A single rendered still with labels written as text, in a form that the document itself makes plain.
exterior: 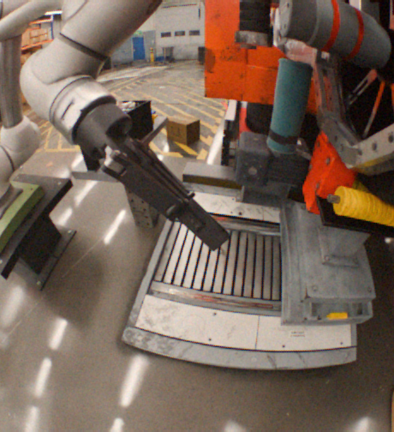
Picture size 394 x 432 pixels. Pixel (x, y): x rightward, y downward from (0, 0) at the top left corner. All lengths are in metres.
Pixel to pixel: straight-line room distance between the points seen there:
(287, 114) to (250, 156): 0.27
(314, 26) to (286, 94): 0.22
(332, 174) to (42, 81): 0.54
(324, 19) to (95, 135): 0.39
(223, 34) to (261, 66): 0.19
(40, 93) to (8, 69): 0.54
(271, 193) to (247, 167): 0.32
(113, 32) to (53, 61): 0.09
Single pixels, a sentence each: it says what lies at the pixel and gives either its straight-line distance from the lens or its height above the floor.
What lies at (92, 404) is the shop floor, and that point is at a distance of 0.85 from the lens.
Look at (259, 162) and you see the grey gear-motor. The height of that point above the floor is 0.36.
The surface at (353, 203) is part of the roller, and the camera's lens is 0.43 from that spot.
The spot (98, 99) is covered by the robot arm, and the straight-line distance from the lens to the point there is 0.28.
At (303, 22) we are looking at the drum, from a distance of 0.39.
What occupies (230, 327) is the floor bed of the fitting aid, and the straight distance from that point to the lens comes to 0.68.
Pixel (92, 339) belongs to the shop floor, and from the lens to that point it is 0.84.
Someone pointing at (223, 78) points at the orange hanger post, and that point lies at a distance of 0.87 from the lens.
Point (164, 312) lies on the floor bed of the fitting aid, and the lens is 0.70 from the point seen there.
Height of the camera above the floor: 0.74
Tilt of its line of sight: 47 degrees down
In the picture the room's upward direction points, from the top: straight up
